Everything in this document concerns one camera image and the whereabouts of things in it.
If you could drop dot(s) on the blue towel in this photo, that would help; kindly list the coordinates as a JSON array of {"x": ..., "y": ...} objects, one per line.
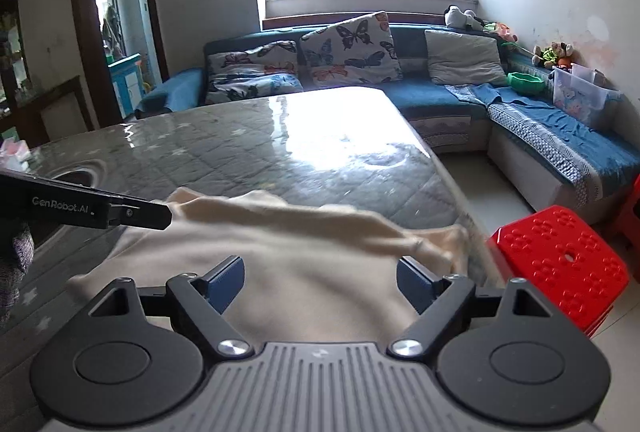
[{"x": 495, "y": 94}]

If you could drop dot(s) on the panda plush toy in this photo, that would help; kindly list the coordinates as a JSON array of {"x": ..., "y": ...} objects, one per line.
[{"x": 457, "y": 17}]

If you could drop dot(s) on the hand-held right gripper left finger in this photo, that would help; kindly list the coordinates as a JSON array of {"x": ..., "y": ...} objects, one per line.
[{"x": 227, "y": 284}]

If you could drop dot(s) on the clear plastic storage box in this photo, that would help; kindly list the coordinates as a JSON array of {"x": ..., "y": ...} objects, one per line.
[{"x": 582, "y": 99}]

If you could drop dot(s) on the round black induction cooktop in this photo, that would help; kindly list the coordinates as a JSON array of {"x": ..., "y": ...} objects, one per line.
[{"x": 75, "y": 174}]

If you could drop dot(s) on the orange plush toy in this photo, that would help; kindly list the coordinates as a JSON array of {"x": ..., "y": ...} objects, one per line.
[{"x": 564, "y": 62}]

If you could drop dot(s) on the red tall plastic stool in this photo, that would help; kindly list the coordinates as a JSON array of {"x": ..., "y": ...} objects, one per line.
[{"x": 632, "y": 222}]

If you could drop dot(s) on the brown teddy bear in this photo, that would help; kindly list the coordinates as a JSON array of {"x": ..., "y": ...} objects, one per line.
[{"x": 560, "y": 48}]

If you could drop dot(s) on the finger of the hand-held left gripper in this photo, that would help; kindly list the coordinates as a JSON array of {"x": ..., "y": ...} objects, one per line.
[{"x": 145, "y": 214}]

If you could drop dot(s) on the turquoise cabinet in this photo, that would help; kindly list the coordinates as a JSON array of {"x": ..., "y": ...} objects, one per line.
[{"x": 125, "y": 84}]

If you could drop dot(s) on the dark wooden chair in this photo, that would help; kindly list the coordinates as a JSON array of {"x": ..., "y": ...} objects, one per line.
[{"x": 62, "y": 116}]

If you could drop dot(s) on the small white box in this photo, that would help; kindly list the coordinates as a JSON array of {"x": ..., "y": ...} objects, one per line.
[{"x": 582, "y": 72}]

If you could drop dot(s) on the pink plush toy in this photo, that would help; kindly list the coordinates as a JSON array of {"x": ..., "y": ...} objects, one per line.
[{"x": 502, "y": 31}]

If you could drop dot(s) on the white plastic packet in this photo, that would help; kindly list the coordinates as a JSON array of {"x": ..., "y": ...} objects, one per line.
[{"x": 12, "y": 154}]

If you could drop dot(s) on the green soft toy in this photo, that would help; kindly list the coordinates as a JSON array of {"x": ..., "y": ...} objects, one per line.
[{"x": 489, "y": 27}]

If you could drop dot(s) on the dark display cabinet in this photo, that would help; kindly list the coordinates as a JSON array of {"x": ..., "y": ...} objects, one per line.
[{"x": 10, "y": 61}]

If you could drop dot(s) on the red perforated plastic stool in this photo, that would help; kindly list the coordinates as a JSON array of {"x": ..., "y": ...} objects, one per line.
[{"x": 560, "y": 257}]

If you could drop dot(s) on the blue corner sofa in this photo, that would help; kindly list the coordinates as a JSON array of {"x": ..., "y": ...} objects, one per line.
[{"x": 415, "y": 41}]

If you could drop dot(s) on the blue patterned sofa cover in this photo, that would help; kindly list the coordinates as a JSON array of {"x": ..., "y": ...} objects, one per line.
[{"x": 575, "y": 141}]

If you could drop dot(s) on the cream sweater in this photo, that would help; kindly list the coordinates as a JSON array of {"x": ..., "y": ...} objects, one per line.
[{"x": 310, "y": 257}]

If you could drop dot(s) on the hanging clothes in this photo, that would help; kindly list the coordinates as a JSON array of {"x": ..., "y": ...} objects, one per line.
[{"x": 111, "y": 29}]

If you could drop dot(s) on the butterfly print cushion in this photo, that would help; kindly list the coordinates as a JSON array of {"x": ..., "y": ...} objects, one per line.
[{"x": 350, "y": 49}]

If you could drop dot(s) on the person's left forearm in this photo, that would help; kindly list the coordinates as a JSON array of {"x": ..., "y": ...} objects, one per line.
[{"x": 15, "y": 262}]

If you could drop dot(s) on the butterfly print bed pillow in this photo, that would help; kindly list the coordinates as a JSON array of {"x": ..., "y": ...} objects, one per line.
[{"x": 250, "y": 71}]

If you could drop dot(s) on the grey cushion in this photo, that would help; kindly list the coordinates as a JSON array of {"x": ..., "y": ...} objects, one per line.
[{"x": 465, "y": 56}]

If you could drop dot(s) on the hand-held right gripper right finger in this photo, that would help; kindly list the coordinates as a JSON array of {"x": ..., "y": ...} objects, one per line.
[{"x": 417, "y": 284}]

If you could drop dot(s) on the green plastic bowl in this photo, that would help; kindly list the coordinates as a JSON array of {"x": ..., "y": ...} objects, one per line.
[{"x": 525, "y": 84}]

